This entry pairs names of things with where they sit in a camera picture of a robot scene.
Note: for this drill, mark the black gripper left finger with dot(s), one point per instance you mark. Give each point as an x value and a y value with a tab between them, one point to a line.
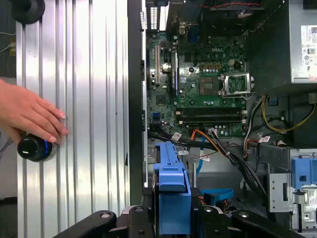
128	223

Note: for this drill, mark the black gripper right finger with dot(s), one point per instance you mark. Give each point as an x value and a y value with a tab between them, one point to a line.
223	225

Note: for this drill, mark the hard disk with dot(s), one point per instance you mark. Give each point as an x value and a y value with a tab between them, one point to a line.
173	186

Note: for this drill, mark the black RAM slot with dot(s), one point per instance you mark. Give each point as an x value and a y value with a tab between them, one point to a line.
210	110
210	114
210	122
210	119

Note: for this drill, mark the white expansion slot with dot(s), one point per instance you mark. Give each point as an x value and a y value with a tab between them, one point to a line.
156	67

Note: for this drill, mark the person's bare hand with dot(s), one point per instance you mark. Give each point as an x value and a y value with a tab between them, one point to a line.
27	111

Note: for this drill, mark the metal optical drive cage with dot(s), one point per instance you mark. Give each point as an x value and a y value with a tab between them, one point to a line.
280	188

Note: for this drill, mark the blue drive cage latch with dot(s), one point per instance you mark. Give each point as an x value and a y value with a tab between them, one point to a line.
301	168

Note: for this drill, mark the green Dell motherboard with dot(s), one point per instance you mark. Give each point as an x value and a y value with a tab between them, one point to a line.
198	104

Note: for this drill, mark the black open PC case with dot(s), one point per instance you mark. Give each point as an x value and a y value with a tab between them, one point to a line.
135	99

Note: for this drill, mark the square brown chipset chip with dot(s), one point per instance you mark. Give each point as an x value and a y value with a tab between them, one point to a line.
209	86

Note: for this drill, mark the CPU socket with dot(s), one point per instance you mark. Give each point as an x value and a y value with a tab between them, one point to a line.
236	84

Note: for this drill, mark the grey power supply unit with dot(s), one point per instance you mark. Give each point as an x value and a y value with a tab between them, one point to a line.
272	49

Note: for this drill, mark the black case fan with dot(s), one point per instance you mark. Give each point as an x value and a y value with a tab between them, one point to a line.
223	22

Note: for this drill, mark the black round rubber pad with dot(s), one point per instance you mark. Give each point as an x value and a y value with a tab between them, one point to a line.
28	11

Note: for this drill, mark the metal socket cover frame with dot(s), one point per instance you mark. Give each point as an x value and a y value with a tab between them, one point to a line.
235	75

